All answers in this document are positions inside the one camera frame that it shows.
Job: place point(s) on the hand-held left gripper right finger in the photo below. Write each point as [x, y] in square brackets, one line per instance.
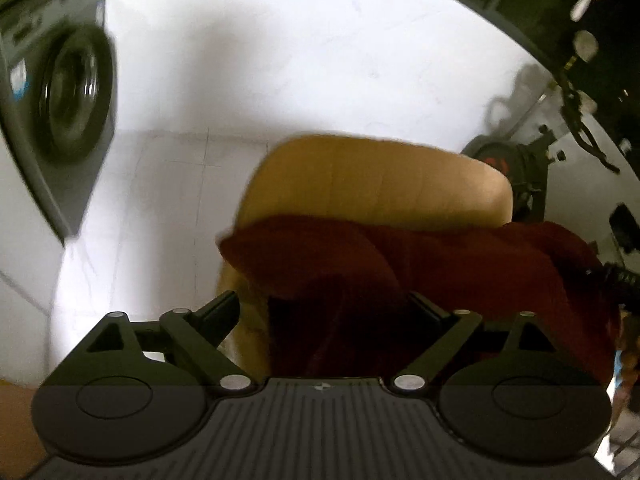
[430, 317]

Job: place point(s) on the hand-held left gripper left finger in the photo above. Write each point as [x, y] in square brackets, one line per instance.
[220, 317]

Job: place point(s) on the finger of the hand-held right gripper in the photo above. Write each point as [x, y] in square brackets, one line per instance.
[617, 280]

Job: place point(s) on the red sweater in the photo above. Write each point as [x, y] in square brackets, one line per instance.
[350, 260]

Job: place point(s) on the tan wicker basket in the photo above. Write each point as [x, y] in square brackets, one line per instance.
[375, 175]

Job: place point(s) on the black round fan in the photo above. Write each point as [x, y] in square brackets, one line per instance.
[500, 160]

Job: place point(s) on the grey washing machine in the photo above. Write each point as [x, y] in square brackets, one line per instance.
[70, 105]

